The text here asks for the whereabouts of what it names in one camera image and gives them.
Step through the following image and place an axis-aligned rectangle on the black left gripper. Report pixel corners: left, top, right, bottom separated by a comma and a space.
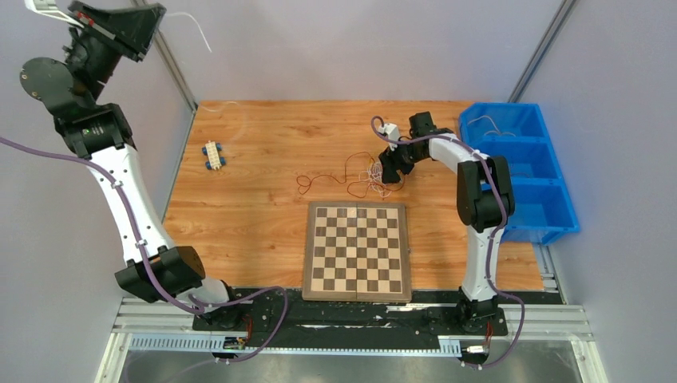
63, 2, 163, 106

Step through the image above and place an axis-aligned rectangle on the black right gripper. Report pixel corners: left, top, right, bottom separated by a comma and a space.
380, 136, 428, 184

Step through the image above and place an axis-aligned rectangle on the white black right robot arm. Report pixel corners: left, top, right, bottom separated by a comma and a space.
370, 112, 515, 334

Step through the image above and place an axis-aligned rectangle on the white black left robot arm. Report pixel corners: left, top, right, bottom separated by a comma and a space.
20, 1, 244, 330

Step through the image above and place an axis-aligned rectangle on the wooden chessboard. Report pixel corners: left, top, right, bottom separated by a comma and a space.
302, 201, 412, 303

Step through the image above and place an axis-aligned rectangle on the white blue connector block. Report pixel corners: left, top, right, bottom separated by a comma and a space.
202, 140, 227, 170

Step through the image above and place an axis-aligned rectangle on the blue compartment bin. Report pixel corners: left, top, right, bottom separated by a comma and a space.
459, 102, 580, 246

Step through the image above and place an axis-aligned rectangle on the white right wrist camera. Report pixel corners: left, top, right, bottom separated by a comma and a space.
378, 123, 401, 151

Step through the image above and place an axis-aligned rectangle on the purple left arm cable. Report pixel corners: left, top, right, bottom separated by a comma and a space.
0, 136, 290, 365

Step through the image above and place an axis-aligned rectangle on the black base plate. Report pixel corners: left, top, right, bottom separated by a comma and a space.
141, 285, 564, 350

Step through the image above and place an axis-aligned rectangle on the aluminium frame rail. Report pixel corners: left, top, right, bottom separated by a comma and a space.
96, 291, 607, 382

